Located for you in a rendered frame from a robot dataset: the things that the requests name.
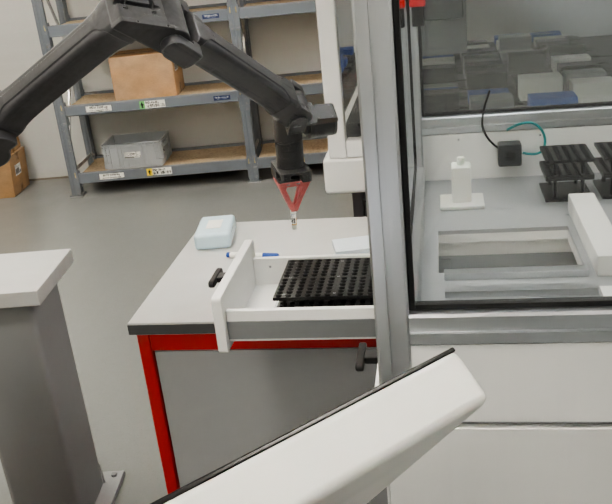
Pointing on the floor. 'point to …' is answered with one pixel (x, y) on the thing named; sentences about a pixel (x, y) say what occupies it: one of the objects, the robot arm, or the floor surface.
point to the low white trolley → (238, 359)
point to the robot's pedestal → (35, 383)
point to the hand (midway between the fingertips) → (293, 206)
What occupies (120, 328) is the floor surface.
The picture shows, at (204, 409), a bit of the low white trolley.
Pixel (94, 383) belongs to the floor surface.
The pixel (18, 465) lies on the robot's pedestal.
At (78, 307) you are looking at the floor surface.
